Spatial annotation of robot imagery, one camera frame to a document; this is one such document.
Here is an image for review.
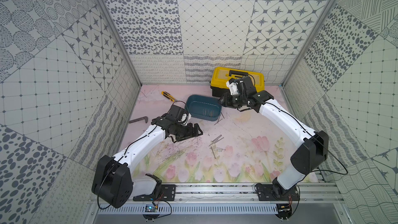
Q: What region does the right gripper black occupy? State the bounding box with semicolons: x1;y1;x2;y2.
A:
218;92;247;108

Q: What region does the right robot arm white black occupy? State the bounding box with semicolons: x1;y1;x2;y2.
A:
219;76;329;197

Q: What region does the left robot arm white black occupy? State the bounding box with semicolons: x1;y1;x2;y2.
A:
91;104;203;208

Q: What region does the teal plastic storage box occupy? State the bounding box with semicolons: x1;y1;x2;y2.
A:
186;94;222;121

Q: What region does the yellow utility knife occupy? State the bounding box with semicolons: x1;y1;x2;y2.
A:
161;91;177;102

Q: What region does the dark metal hex key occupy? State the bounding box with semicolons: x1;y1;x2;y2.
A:
128;116;149;124

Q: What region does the yellow black toolbox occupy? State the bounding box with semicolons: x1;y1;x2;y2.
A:
210;66;265;97

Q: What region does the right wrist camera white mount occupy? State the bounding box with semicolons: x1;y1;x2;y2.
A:
226;79;240;95

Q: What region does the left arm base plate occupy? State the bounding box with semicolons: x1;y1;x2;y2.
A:
133;184;176;202

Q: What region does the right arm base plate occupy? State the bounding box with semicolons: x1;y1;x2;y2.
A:
254;183;300;201

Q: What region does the aluminium mounting rail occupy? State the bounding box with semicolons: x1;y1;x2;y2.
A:
88;181;346;205

